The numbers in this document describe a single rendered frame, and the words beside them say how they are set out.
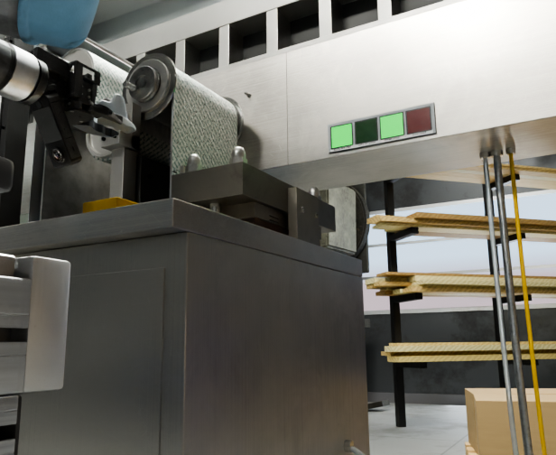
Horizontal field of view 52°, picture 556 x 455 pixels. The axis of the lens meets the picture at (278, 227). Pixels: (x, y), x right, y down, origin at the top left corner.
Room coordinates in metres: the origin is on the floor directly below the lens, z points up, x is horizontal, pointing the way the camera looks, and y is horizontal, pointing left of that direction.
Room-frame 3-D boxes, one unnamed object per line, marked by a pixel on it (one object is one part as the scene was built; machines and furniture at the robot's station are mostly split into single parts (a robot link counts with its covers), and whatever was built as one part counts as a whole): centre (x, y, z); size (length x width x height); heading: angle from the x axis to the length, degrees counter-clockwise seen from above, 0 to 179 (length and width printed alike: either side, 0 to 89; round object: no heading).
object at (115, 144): (1.10, 0.32, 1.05); 0.06 x 0.05 x 0.31; 151
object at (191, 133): (1.20, 0.15, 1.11); 0.23 x 0.01 x 0.18; 151
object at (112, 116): (0.89, 0.30, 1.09); 0.09 x 0.05 x 0.02; 142
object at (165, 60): (1.12, 0.27, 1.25); 0.15 x 0.01 x 0.15; 61
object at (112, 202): (0.84, 0.24, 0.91); 0.07 x 0.07 x 0.02; 61
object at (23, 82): (0.78, 0.39, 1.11); 0.08 x 0.05 x 0.08; 61
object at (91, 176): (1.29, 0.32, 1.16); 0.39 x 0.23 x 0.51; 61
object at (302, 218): (1.14, -0.06, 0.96); 0.10 x 0.03 x 0.11; 151
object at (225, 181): (1.17, 0.03, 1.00); 0.40 x 0.16 x 0.06; 151
